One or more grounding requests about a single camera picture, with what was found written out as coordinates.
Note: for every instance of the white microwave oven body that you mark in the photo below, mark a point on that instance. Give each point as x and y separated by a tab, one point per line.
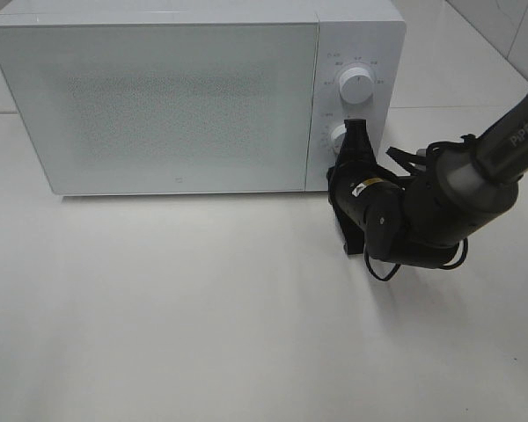
365	33

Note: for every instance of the white microwave door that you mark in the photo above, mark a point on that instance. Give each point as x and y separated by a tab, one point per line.
164	108

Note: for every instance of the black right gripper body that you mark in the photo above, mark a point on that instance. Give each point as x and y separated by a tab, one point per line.
355	159

